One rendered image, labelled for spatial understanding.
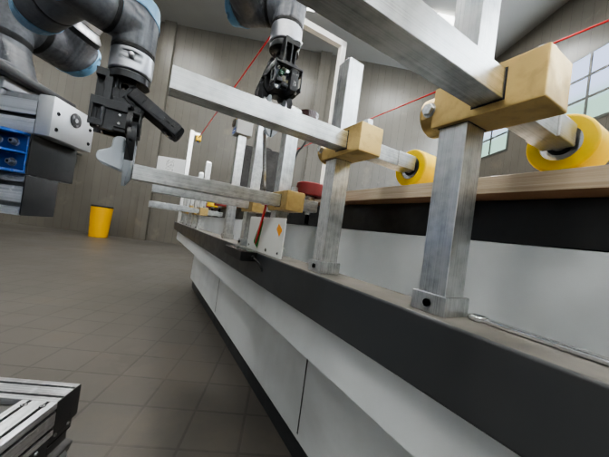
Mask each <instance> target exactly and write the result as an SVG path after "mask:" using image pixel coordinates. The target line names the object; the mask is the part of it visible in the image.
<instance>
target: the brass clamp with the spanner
mask: <svg viewBox="0 0 609 457"><path fill-rule="evenodd" d="M273 193H277V194H281V201H280V206H270V205H268V206H267V207H268V210H277V211H283V212H287V213H303V209H304V203H305V194H304V193H301V192H297V191H292V190H282V191H277V192H273Z"/></svg>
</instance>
